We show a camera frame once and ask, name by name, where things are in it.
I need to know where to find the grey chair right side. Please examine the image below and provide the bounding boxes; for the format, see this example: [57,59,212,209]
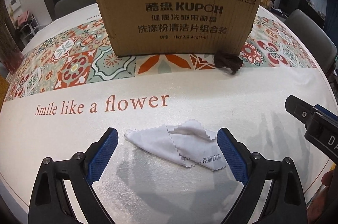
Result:
[284,9,337,75]

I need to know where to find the white shoe rack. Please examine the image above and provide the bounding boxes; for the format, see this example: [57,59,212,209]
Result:
[14,10,43,46]

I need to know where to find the person right hand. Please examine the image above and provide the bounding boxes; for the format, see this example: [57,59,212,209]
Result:
[307,166,337,223]

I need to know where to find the grey chair back left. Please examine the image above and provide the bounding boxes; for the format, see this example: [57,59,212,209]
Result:
[55,0,96,19]

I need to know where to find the brown cardboard box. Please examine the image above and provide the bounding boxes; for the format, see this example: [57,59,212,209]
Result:
[96,0,261,56]

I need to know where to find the grey chair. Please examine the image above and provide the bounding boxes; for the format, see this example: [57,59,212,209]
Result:
[284,9,337,75]
[55,0,96,19]

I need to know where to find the woven tissue box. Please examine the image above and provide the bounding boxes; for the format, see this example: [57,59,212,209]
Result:
[0,76,10,109]

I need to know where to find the brown hair scrunchie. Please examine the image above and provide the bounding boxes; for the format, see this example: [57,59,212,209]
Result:
[214,51,243,74]

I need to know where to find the white lens cloth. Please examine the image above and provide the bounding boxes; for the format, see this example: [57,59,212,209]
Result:
[124,119,227,171]

